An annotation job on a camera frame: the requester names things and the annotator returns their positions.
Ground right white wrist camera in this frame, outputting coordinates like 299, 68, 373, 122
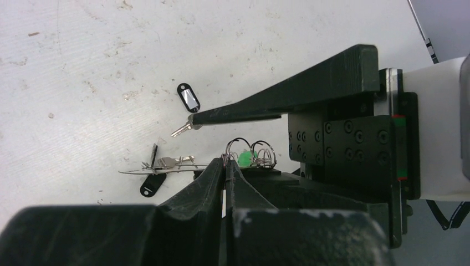
403, 57, 469, 201

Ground keys with black tags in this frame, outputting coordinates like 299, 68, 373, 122
140, 143, 195, 198

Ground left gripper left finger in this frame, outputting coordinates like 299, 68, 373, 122
1, 158, 225, 265

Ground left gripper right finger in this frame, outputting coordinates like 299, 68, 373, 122
226, 161, 395, 265

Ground green key tag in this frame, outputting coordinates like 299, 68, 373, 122
237, 150, 257, 168

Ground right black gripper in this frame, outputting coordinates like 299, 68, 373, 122
191, 44, 420, 248

